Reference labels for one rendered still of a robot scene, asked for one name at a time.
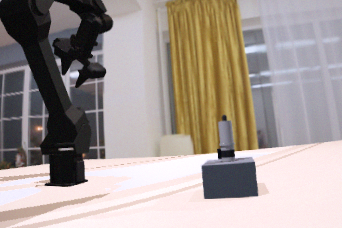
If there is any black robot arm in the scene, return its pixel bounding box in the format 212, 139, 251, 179
0, 0, 114, 187

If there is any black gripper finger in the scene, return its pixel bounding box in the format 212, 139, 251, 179
61, 59, 73, 76
75, 70, 88, 88

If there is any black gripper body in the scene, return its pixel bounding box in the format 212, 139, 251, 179
52, 33, 106, 79

